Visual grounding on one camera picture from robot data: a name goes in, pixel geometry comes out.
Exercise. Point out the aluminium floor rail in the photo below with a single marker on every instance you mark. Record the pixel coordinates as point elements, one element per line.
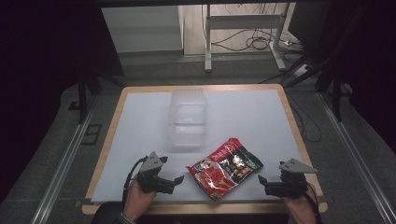
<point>358,155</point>
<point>62,168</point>

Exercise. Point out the white power strip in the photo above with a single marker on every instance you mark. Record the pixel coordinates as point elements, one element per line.
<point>302,70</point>

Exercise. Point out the wooden table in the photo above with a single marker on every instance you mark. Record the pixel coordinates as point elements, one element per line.
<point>289,105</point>

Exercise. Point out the clear plastic container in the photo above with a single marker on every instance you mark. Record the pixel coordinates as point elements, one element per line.
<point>187,119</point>

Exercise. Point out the white table mat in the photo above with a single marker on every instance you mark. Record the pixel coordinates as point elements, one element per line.
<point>243,121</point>

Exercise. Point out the white cabinet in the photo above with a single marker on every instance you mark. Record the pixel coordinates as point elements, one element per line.
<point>143,29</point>

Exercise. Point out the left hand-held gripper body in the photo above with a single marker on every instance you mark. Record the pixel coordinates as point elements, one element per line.
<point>153,182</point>

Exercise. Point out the person's left hand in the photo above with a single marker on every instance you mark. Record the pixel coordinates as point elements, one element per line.
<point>138,199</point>

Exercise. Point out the black metal stand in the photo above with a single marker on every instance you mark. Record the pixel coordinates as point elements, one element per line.
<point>82,99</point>
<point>336,93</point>

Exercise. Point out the black floor plate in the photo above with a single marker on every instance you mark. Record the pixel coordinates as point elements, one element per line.
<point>91,134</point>

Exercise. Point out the red and black food packet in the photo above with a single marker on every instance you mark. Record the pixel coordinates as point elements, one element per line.
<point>224,169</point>

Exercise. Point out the person's right hand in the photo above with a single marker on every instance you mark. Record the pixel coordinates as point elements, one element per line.
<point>299,210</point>

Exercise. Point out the white metal desk frame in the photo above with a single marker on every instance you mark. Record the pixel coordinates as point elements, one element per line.
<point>243,21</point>

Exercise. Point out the dark curtain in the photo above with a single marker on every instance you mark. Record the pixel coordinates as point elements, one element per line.
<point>40,62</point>
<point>373,62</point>

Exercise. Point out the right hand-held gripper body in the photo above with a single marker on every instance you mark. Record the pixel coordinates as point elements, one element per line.
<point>291,183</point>

